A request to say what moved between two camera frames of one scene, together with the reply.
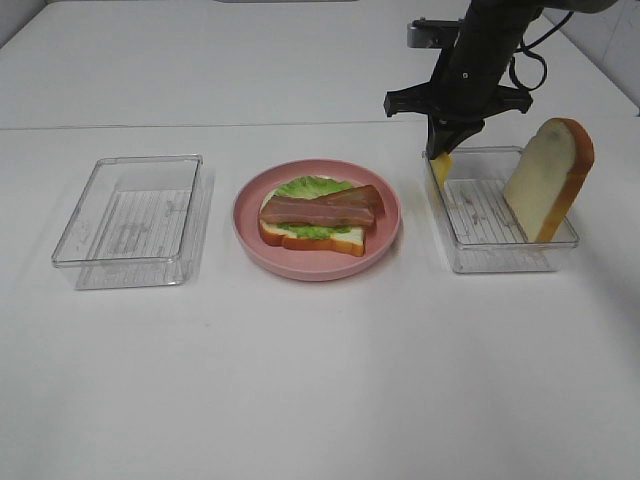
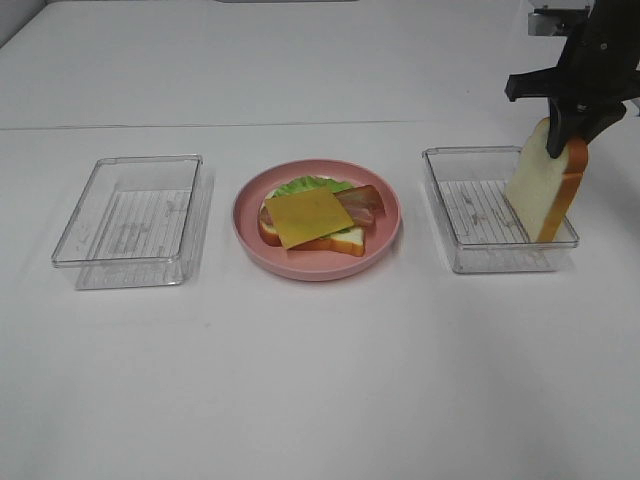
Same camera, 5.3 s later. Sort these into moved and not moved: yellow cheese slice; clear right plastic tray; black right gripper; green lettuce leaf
Moved: yellow cheese slice; black right gripper
Not moved: green lettuce leaf; clear right plastic tray
